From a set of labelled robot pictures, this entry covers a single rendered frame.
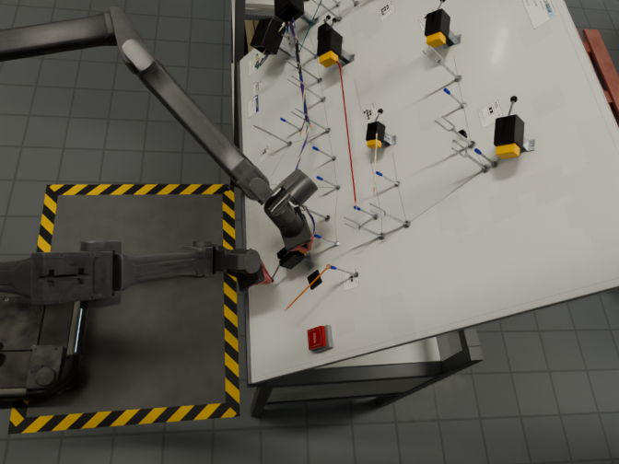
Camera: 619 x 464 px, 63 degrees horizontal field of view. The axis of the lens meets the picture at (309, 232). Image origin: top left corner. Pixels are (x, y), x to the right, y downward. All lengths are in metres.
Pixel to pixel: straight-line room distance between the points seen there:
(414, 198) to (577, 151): 0.35
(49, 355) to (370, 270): 1.38
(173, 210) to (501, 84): 1.84
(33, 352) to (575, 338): 2.47
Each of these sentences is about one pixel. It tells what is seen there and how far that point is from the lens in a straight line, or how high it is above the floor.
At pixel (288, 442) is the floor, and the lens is 2.33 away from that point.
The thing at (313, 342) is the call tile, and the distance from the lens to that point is 1.26.
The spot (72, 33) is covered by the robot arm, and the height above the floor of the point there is 1.49.
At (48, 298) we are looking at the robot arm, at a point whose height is 1.57.
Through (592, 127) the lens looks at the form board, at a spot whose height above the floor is 1.64.
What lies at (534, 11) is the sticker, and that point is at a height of 1.63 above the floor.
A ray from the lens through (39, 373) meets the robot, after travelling 2.15.
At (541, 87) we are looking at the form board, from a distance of 1.17.
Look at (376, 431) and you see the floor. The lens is 2.41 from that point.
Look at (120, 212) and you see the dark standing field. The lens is 2.68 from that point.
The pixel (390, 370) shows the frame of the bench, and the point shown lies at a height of 0.80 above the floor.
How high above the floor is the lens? 2.32
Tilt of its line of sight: 63 degrees down
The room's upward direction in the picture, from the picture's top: 18 degrees clockwise
